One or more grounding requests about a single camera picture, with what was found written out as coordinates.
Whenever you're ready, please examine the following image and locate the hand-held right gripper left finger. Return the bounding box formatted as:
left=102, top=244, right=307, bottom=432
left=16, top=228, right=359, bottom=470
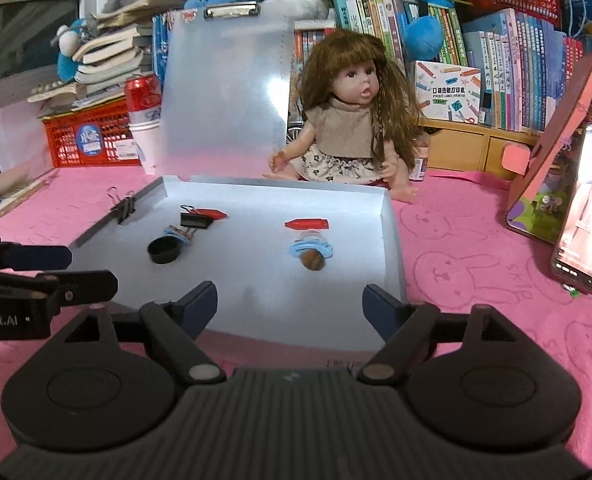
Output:
left=63, top=280, right=227, bottom=386

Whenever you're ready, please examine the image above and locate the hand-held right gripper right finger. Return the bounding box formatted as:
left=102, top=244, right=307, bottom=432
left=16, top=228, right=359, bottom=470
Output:
left=357, top=283, right=522, bottom=385

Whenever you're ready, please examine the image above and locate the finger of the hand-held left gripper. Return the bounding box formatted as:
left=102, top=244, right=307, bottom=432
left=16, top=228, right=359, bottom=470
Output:
left=0, top=268, right=119, bottom=311
left=0, top=235, right=73, bottom=271

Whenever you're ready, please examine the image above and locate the black round lid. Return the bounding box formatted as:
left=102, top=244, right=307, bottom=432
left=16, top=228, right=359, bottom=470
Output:
left=147, top=237, right=181, bottom=265

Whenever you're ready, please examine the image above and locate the silver cardboard box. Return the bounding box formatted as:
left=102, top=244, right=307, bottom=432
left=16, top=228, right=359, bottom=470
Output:
left=68, top=175, right=409, bottom=353

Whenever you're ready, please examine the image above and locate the large black binder clip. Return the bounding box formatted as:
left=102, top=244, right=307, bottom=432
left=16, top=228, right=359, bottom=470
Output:
left=178, top=204, right=214, bottom=231

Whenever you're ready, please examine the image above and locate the blue round badge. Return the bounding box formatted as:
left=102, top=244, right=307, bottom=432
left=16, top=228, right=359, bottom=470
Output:
left=288, top=237, right=336, bottom=261

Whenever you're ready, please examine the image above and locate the small black binder clip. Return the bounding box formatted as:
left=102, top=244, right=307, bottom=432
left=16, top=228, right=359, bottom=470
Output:
left=107, top=186, right=137, bottom=225

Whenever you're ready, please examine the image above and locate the pink printed blanket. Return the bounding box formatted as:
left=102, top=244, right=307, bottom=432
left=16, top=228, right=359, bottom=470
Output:
left=0, top=165, right=592, bottom=466

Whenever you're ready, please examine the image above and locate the red plastic crate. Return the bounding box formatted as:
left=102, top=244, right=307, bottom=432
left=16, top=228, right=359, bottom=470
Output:
left=41, top=97, right=144, bottom=168

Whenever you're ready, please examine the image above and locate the white paper cup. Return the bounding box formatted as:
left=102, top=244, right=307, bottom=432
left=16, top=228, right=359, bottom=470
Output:
left=127, top=107, right=164, bottom=176

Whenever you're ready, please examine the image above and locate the small glue bottle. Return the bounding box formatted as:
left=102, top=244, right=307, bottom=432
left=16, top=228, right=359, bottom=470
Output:
left=410, top=132, right=432, bottom=182

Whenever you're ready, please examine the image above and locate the long-haired baby doll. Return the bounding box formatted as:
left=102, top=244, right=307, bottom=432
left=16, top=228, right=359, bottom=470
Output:
left=263, top=30, right=429, bottom=206

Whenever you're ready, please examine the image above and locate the wooden drawer organiser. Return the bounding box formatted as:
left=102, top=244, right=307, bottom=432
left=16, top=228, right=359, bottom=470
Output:
left=421, top=119, right=539, bottom=181

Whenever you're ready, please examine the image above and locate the small blue plush toy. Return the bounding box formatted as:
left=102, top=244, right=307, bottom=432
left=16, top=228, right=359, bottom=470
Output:
left=51, top=17, right=89, bottom=83

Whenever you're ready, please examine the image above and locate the red drink can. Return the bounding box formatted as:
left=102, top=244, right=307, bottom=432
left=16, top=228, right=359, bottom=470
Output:
left=124, top=72, right=163, bottom=113

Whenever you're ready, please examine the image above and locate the clear plastic clipboard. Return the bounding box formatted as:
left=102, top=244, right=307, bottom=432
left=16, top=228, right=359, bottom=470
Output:
left=158, top=2, right=297, bottom=181

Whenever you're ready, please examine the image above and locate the pink cardboard toy house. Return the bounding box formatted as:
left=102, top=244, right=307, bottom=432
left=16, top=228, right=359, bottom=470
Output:
left=503, top=50, right=592, bottom=246

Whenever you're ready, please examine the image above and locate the stack of worn books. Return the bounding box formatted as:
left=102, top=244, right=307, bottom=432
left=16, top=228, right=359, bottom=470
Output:
left=26, top=0, right=172, bottom=111

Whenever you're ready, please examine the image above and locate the smartphone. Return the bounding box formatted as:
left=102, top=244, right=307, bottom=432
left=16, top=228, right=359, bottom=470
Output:
left=551, top=122, right=592, bottom=295

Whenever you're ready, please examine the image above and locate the white label printer box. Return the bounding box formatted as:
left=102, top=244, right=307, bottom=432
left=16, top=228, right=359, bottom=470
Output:
left=415, top=60, right=482, bottom=126

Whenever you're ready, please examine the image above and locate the blue book set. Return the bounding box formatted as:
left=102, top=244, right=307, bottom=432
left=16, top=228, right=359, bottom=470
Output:
left=152, top=10, right=172, bottom=86

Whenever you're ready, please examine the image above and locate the row of upright books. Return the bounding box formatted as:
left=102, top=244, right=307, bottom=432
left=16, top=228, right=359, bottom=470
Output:
left=293, top=0, right=589, bottom=133

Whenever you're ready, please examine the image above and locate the blue white plush toy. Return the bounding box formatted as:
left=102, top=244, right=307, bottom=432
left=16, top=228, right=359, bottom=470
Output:
left=358, top=0, right=464, bottom=61

